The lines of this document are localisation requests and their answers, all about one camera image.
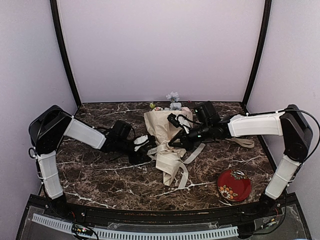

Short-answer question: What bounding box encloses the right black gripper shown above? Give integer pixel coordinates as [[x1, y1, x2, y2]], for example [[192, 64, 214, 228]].
[[168, 121, 212, 152]]

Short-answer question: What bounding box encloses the beige wrapping paper sheet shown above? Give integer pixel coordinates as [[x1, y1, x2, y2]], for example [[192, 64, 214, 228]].
[[144, 107, 199, 189]]

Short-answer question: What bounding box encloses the pink fake rose stem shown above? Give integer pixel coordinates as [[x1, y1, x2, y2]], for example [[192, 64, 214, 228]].
[[181, 107, 191, 112]]

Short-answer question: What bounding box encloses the white printed ribbon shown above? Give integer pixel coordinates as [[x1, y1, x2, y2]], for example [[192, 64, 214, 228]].
[[146, 137, 255, 190]]

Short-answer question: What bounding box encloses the blue fake flower stem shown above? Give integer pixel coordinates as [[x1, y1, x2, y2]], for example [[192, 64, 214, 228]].
[[166, 91, 182, 111]]

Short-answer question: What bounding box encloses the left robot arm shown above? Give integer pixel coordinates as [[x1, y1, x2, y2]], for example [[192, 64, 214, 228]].
[[28, 105, 156, 218]]

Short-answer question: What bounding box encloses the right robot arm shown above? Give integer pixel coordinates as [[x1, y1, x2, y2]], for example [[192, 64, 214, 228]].
[[167, 101, 316, 217]]

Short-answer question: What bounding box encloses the red floral plate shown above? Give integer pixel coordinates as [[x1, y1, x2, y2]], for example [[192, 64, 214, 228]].
[[217, 169, 252, 202]]

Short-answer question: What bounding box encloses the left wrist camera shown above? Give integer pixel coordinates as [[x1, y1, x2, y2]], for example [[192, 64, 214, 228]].
[[133, 134, 154, 152]]

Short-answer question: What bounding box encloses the white slotted cable duct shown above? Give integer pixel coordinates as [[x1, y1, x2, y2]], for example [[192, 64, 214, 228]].
[[31, 213, 239, 240]]

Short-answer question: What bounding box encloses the black front table rail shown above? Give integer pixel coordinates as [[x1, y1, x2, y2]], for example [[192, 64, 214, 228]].
[[29, 194, 298, 227]]

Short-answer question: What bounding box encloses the right black frame post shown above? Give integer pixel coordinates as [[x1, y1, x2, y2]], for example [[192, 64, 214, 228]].
[[241, 0, 272, 109]]

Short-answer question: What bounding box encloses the black frame post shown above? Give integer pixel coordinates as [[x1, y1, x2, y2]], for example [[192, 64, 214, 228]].
[[241, 0, 272, 109], [49, 0, 82, 108]]

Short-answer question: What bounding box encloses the left black frame post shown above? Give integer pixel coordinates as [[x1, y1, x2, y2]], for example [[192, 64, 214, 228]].
[[49, 0, 82, 108]]

